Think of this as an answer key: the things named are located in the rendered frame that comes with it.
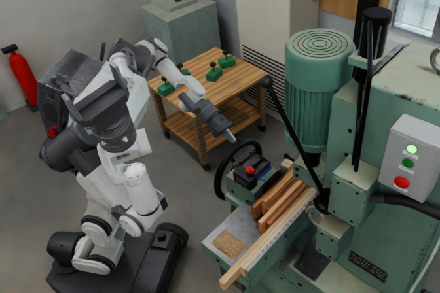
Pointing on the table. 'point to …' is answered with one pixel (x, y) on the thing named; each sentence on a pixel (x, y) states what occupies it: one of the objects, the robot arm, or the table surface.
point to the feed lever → (321, 202)
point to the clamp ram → (270, 181)
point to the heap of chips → (228, 244)
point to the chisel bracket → (299, 169)
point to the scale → (284, 228)
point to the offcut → (286, 165)
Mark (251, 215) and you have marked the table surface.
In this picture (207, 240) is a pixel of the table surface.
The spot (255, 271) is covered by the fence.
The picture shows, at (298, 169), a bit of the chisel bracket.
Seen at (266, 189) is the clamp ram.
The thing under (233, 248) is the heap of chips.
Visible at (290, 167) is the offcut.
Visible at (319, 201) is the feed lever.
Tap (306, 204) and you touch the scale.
